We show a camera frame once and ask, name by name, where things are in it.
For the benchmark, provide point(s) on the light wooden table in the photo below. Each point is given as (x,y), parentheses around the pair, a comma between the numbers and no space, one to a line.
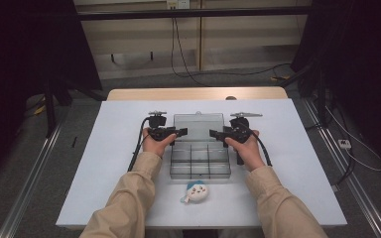
(178,94)

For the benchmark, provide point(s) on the white plush toy blue cap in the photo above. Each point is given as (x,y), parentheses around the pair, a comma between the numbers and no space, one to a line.
(195,193)

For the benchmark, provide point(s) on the person's right hand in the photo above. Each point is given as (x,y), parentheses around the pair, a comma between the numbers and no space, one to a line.
(251,153)

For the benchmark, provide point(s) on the aluminium floor rail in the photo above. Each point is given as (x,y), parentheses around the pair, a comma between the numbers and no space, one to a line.
(354,181)
(29,178)

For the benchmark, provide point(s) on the person's left hand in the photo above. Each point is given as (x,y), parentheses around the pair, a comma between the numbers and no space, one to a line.
(153,147)

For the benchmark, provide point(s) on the white wall socket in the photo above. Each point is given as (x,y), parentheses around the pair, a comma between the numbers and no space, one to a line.
(178,4)

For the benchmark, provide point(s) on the white table cover sheet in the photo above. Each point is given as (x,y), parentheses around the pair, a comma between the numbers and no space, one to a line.
(294,165)

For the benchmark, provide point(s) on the black metal stand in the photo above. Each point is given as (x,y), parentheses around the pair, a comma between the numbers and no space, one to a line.
(49,112)

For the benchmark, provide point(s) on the black curtain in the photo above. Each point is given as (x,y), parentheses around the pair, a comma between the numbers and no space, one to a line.
(363,66)
(20,66)

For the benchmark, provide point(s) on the clear plastic compartment box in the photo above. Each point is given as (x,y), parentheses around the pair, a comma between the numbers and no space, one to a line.
(198,160)

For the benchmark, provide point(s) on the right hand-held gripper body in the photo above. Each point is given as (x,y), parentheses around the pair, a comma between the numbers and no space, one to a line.
(239,130)

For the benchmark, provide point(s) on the white power strip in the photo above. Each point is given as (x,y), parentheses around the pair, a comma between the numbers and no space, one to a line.
(344,143)

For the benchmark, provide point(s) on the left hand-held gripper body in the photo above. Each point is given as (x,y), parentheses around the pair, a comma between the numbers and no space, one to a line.
(158,127)

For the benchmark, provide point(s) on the black horizontal metal bar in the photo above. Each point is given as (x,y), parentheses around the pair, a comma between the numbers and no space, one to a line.
(195,13)

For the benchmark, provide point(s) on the dark table grommet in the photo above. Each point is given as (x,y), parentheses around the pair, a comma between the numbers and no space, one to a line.
(230,98)

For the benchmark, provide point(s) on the yellow floor tape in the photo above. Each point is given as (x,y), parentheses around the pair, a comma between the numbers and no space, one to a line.
(39,110)

